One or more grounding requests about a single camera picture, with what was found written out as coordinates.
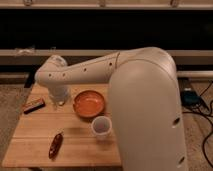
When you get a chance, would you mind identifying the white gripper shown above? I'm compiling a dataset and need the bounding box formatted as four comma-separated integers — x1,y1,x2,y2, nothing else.
48,85,69,110

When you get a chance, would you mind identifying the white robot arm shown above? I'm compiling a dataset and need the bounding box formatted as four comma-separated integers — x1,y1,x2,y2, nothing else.
35,47,189,171

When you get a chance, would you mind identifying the orange ceramic bowl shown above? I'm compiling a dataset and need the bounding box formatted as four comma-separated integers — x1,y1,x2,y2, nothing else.
73,90,105,118

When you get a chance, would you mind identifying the brown chocolate bar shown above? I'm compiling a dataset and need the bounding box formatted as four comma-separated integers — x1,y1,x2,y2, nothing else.
23,98,45,114

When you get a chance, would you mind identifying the wooden table board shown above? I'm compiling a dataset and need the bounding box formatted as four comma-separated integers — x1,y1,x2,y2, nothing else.
2,85,121,168

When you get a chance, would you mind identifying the white plastic cup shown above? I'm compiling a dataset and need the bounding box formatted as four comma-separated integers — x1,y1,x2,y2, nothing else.
91,116,112,140

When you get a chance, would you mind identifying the blue power adapter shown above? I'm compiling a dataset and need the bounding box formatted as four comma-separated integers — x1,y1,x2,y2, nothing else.
180,91,200,106

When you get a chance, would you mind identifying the metal rail frame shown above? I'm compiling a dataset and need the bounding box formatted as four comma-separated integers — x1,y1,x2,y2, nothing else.
0,49,213,65

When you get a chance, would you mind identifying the black cable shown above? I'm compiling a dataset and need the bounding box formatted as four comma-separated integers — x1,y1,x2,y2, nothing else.
181,79,213,169

